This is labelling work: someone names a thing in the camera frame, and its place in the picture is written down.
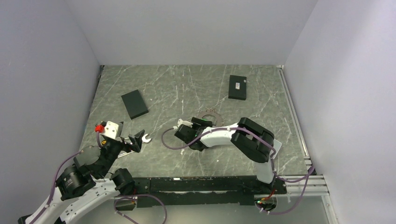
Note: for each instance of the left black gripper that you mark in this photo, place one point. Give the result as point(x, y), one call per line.
point(138, 135)

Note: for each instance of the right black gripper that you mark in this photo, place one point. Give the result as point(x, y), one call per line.
point(201, 122)

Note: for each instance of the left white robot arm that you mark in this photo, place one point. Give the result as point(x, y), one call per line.
point(82, 186)

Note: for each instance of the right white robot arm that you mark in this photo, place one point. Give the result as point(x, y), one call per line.
point(254, 141)

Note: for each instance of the silver open-end wrench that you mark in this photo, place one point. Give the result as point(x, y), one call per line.
point(144, 139)

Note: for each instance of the black flat box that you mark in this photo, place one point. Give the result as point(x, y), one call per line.
point(134, 104)

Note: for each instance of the black box with label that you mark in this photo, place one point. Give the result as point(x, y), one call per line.
point(237, 87)

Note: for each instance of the translucent plastic lid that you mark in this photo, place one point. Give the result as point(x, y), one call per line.
point(275, 148)

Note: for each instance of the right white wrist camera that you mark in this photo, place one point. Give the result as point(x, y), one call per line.
point(182, 122)

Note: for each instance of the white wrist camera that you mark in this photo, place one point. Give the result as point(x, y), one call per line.
point(182, 122)
point(109, 129)

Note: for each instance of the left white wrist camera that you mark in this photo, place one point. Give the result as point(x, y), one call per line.
point(109, 129)

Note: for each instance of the black base frame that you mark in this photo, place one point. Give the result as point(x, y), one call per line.
point(242, 189)

